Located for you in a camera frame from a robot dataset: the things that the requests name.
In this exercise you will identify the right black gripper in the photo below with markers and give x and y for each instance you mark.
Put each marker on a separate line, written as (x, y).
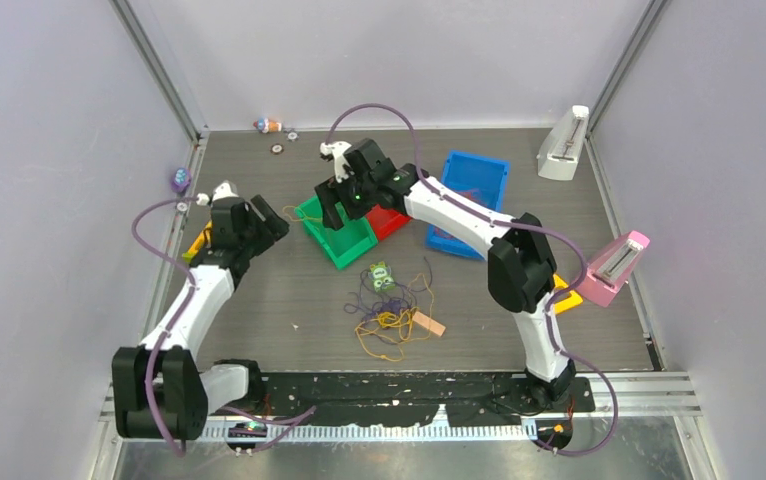
(326, 194)

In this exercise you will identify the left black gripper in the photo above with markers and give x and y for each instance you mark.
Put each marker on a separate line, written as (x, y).
(271, 228)

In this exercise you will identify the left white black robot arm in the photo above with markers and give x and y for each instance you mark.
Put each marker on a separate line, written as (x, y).
(159, 392)

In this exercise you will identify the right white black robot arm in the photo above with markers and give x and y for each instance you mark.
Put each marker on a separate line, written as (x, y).
(520, 263)

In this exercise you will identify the green plastic bin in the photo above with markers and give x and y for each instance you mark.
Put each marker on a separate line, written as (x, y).
(341, 247)

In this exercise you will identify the red plastic bin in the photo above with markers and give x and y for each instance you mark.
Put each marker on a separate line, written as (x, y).
(385, 222)

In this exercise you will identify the small figurine toy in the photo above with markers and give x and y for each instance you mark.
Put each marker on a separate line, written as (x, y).
(266, 125)

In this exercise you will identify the green frog toy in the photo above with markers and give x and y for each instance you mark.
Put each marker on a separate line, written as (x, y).
(381, 277)

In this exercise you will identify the purple round toy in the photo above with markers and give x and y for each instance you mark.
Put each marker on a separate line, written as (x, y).
(181, 180)

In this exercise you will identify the blue plastic bin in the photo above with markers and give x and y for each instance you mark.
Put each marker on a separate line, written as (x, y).
(482, 180)

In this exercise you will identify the orange wooden block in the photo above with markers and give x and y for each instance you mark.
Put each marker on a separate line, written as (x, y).
(432, 326)

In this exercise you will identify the white metronome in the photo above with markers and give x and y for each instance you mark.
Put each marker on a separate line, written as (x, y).
(559, 154)

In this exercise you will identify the pink metronome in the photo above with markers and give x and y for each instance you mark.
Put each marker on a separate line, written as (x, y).
(610, 269)

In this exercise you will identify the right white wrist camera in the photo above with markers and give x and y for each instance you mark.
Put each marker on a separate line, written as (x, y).
(335, 152)

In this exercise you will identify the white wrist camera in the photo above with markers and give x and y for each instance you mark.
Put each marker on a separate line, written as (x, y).
(224, 190)
(335, 152)

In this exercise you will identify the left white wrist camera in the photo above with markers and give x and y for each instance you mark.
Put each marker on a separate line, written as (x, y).
(224, 190)

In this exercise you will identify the left yellow triangle frame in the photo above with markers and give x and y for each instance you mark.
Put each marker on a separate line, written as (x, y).
(202, 240)

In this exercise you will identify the yellow triangle frame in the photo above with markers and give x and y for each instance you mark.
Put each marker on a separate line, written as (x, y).
(202, 240)
(569, 301)

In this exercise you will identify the right yellow triangle frame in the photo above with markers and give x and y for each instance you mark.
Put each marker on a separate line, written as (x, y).
(569, 301)

